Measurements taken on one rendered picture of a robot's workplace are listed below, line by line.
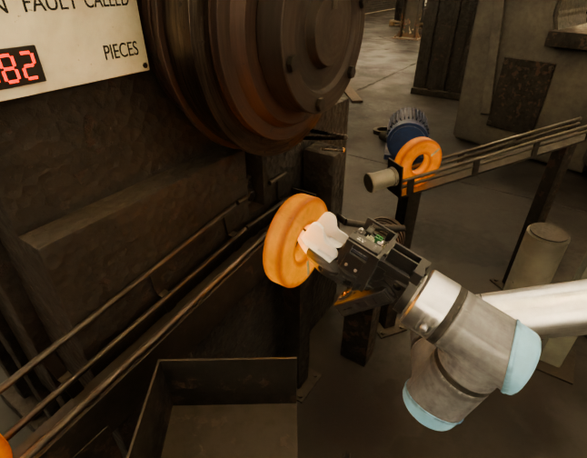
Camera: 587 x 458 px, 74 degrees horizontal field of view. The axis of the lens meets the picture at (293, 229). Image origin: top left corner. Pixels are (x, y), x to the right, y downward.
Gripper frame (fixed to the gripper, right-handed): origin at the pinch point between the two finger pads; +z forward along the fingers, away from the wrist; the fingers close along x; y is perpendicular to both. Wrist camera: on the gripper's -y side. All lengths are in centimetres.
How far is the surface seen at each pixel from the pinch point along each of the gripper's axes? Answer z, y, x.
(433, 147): -4, -9, -72
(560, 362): -77, -63, -82
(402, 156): 2, -12, -63
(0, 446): 12.4, -19.3, 43.6
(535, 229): -42, -23, -83
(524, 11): 12, 7, -291
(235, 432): -9.4, -21.6, 22.3
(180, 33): 25.7, 21.9, 2.1
